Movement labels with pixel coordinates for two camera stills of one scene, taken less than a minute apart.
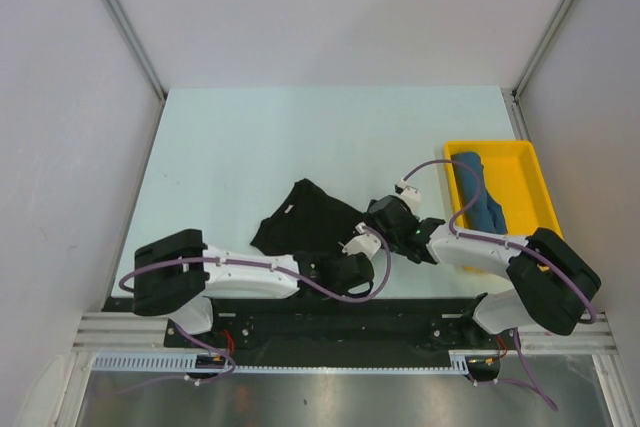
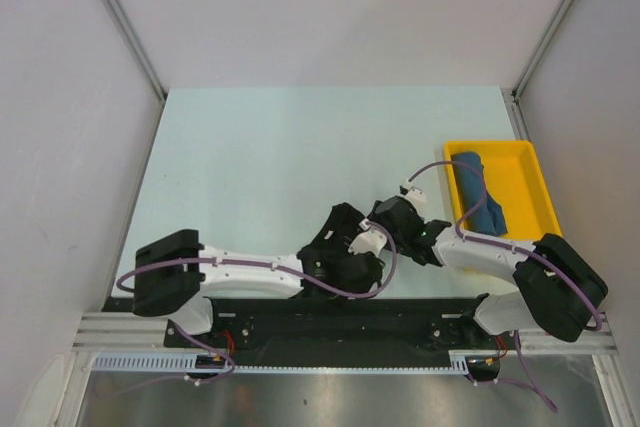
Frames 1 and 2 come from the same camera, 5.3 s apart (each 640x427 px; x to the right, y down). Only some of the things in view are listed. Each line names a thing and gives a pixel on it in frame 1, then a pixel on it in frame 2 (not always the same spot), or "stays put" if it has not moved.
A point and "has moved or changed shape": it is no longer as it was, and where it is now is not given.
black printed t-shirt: (305, 220) has moved or changed shape
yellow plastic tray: (514, 178) stays put
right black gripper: (368, 221) stays put
